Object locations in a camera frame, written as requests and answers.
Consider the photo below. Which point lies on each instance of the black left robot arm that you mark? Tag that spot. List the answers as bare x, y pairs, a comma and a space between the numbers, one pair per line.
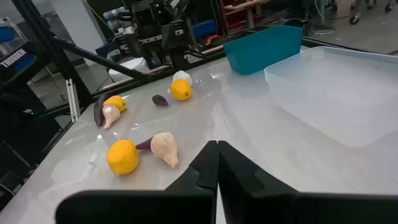
168, 12

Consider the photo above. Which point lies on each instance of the white garlic bulb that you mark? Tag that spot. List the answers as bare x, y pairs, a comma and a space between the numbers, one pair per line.
183, 75

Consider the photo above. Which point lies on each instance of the grey machine blue panel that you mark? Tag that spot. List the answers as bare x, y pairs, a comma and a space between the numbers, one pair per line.
6, 34

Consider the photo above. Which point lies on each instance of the long purple eggplant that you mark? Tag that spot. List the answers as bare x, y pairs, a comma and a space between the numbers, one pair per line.
98, 112

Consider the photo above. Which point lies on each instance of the yellow lemon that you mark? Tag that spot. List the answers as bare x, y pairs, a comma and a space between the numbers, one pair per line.
122, 157
116, 102
180, 90

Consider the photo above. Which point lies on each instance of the black Trossen labelled housing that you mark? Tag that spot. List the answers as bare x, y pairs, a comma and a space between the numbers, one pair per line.
14, 59

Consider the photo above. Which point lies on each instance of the clear plastic bin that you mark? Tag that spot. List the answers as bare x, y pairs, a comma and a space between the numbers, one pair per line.
326, 93

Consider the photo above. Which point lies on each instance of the small purple eggplant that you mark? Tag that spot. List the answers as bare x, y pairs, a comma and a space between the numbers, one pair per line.
160, 100
143, 145

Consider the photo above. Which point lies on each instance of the silver aluminium bracket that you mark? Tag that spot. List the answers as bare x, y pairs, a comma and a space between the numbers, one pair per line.
72, 99

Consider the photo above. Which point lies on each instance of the teal plastic basket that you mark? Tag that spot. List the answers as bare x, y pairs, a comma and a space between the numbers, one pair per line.
264, 49

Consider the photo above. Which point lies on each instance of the blue box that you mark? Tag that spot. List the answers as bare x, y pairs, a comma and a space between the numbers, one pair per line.
205, 29

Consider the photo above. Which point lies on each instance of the red shelf unit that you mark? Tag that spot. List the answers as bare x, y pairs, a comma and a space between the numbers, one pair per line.
231, 17

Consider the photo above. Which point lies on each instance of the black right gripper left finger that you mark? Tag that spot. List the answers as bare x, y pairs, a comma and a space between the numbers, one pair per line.
174, 208

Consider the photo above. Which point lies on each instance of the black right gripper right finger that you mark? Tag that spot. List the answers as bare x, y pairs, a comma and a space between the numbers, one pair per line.
280, 208

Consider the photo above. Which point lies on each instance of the chair caster wheel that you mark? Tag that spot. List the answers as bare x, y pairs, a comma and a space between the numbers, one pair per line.
354, 19

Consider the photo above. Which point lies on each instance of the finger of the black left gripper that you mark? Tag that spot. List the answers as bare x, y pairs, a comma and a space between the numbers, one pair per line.
179, 57
154, 57

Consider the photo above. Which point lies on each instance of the beige garlic bulb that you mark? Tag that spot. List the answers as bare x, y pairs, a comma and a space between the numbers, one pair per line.
164, 147
110, 115

